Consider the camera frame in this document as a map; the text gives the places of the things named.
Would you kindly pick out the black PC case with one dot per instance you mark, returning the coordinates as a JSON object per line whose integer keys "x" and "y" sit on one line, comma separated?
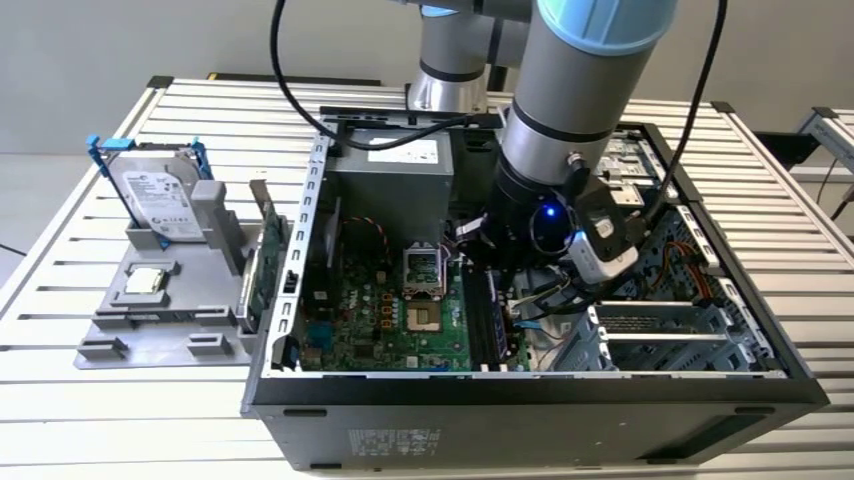
{"x": 467, "y": 425}

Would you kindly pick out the green motherboard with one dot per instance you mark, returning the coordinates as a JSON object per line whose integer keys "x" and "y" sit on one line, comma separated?
{"x": 427, "y": 350}

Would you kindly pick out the hard disk in blue carrier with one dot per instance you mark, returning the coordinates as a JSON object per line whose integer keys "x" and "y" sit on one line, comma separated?
{"x": 156, "y": 200}

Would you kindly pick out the black RAM slot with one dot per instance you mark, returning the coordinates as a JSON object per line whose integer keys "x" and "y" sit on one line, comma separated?
{"x": 475, "y": 320}
{"x": 485, "y": 320}

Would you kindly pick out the RAM stick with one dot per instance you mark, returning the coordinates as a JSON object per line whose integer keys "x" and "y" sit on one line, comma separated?
{"x": 163, "y": 318}
{"x": 500, "y": 315}

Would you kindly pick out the graphics card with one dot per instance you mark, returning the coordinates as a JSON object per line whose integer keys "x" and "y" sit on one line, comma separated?
{"x": 269, "y": 260}

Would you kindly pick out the neighbouring slatted metal table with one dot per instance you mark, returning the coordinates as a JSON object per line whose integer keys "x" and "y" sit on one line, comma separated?
{"x": 834, "y": 127}

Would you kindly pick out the metal disk bay cage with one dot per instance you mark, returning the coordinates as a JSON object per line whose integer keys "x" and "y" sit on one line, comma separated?
{"x": 667, "y": 334}

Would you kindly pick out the grey optical drive cage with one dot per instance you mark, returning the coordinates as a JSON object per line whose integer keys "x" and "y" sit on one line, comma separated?
{"x": 623, "y": 195}

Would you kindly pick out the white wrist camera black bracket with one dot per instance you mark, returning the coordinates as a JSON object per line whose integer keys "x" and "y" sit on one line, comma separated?
{"x": 600, "y": 265}

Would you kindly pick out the silver CPU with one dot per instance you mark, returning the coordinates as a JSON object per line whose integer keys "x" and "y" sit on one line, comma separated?
{"x": 143, "y": 281}

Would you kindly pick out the grey power supply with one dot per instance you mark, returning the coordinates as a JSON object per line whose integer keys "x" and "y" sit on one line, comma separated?
{"x": 387, "y": 200}

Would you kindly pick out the grey parts rack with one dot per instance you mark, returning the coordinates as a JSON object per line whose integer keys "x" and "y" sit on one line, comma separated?
{"x": 193, "y": 280}

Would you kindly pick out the thin locking lever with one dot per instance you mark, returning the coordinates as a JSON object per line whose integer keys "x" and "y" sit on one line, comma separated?
{"x": 443, "y": 272}

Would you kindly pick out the CPU socket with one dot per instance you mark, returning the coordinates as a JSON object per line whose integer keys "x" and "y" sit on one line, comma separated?
{"x": 424, "y": 316}

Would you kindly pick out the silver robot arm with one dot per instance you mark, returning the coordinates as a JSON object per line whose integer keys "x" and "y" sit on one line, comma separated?
{"x": 574, "y": 100}

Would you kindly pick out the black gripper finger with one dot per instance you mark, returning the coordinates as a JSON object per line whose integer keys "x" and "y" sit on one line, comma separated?
{"x": 473, "y": 245}
{"x": 507, "y": 285}

